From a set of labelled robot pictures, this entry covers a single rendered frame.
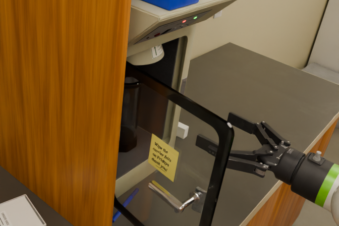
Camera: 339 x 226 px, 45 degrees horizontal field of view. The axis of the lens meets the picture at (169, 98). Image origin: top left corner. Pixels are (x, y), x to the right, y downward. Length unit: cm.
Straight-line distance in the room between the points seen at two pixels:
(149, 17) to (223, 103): 95
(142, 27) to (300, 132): 98
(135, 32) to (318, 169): 45
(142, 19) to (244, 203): 66
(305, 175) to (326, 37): 313
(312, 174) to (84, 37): 52
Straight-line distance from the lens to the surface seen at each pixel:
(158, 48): 102
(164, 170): 84
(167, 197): 79
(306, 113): 175
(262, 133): 97
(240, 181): 128
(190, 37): 109
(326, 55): 398
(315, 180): 87
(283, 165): 88
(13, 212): 108
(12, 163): 120
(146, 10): 76
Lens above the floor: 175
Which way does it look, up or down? 30 degrees down
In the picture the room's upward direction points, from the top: 9 degrees clockwise
